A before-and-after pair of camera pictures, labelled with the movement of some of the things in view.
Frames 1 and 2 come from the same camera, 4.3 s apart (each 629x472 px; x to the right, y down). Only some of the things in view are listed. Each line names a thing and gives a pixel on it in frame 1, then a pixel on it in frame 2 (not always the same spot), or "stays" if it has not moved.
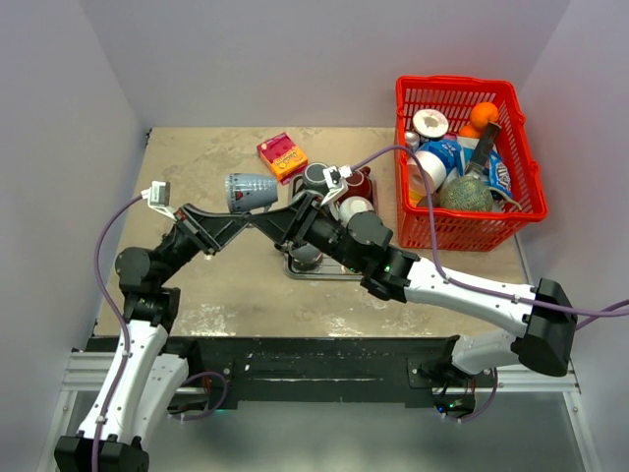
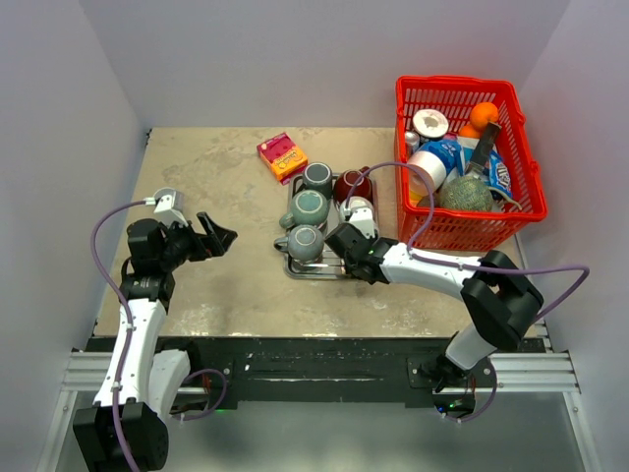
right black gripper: [301, 216] -> [348, 267]
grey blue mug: [251, 192] -> [179, 199]
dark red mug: [359, 184] stays
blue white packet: [450, 151] stays
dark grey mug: [314, 179] stays
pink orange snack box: [283, 156] stays
